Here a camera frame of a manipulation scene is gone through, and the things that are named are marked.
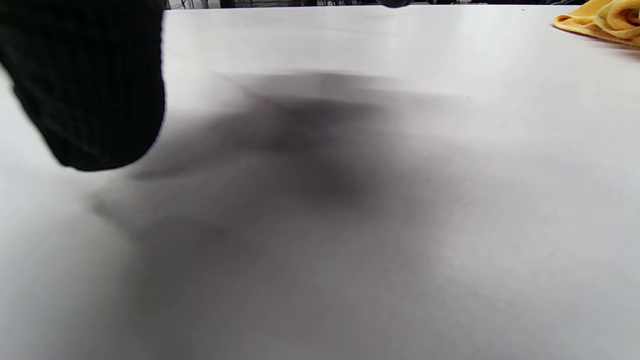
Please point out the person's right hand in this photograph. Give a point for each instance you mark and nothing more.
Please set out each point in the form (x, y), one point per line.
(90, 85)

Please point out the orange square towel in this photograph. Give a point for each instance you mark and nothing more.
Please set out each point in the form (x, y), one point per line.
(610, 20)

